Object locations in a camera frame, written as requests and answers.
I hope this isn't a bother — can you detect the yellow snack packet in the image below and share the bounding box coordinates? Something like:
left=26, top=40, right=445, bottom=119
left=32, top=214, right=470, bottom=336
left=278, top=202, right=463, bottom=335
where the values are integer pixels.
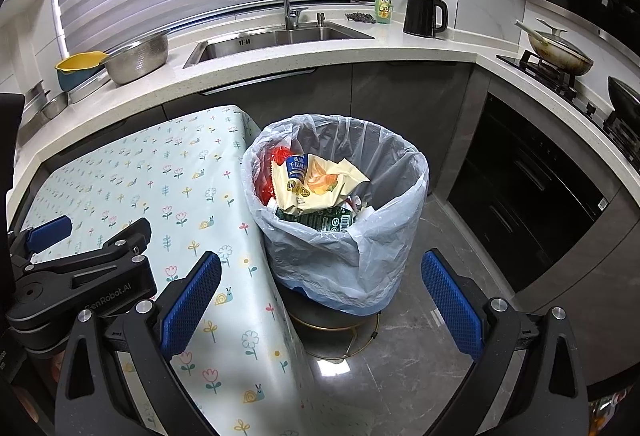
left=270, top=153, right=372, bottom=217

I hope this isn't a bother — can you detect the red plastic bag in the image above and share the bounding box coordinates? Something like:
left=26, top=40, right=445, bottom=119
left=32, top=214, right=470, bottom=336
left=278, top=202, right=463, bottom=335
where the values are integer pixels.
left=254, top=143, right=293, bottom=207

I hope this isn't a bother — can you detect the green foil packet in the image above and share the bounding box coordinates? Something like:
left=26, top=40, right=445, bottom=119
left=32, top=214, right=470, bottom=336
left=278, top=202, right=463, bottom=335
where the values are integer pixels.
left=274, top=203, right=357, bottom=234

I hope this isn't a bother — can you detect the white tissue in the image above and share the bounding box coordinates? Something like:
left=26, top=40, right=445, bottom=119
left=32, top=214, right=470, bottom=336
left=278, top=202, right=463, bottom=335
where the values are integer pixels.
left=350, top=196, right=373, bottom=221

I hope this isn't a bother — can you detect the black electric kettle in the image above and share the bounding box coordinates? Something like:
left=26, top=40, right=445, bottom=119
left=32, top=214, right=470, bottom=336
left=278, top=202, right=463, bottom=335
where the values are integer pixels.
left=403, top=0, right=449, bottom=38

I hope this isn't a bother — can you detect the steel colander bowl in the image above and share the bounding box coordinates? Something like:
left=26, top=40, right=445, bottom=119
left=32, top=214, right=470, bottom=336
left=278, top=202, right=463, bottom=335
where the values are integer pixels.
left=102, top=30, right=171, bottom=85

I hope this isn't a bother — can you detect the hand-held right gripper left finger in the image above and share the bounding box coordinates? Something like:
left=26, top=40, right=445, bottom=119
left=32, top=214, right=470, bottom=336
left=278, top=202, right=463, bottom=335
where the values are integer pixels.
left=54, top=250, right=236, bottom=436

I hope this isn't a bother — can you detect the black round stool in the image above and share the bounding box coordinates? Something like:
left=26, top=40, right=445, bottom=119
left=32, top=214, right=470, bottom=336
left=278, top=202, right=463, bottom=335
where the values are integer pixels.
left=287, top=288, right=382, bottom=362

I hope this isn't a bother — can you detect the black built-in oven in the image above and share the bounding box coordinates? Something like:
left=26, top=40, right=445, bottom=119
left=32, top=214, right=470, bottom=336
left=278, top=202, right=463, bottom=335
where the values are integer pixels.
left=446, top=90, right=626, bottom=294

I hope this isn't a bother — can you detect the stack of steel basins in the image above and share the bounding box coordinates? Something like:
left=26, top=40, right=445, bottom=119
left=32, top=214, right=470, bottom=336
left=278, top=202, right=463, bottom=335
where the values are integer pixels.
left=22, top=83, right=51, bottom=117

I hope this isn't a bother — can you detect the waste bin with plastic liner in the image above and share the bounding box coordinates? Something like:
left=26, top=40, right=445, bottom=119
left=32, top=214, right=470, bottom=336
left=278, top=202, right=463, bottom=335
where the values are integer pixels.
left=241, top=114, right=430, bottom=317

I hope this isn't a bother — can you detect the stainless steel sink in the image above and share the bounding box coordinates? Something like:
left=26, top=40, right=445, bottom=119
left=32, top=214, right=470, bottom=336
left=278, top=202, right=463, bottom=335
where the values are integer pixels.
left=182, top=26, right=376, bottom=69

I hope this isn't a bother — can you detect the small steel bowl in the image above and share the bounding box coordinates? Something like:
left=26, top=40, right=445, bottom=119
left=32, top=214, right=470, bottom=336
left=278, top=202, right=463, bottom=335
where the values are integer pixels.
left=42, top=90, right=70, bottom=119

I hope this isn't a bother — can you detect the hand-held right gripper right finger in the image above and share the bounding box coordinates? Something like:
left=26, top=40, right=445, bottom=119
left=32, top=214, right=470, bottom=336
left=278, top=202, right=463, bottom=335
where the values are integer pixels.
left=420, top=249, right=591, bottom=436

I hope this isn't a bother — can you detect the floral light blue tablecloth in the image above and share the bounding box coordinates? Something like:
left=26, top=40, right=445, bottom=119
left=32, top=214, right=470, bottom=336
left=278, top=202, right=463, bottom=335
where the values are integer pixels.
left=10, top=104, right=321, bottom=436

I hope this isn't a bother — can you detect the yellow blue drain basket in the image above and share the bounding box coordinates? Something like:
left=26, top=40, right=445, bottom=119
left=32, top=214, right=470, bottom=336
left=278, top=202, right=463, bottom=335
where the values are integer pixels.
left=55, top=50, right=108, bottom=91

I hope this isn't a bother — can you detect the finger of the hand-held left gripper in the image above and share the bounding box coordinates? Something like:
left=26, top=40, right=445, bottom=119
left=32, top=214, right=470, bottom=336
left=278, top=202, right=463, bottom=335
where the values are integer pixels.
left=7, top=215, right=75, bottom=267
left=25, top=217, right=158, bottom=323

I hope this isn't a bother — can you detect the black gas stove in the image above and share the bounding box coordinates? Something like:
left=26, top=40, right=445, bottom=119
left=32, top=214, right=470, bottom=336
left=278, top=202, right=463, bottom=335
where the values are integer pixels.
left=496, top=50, right=640, bottom=167

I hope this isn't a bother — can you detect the black wok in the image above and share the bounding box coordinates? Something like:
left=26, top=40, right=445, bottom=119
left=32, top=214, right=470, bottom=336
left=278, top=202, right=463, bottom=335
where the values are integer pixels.
left=607, top=76, right=640, bottom=119

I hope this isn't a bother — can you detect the beige pan with lid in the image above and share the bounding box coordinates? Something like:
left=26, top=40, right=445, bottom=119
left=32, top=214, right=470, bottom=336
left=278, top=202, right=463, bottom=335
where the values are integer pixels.
left=515, top=18, right=595, bottom=76

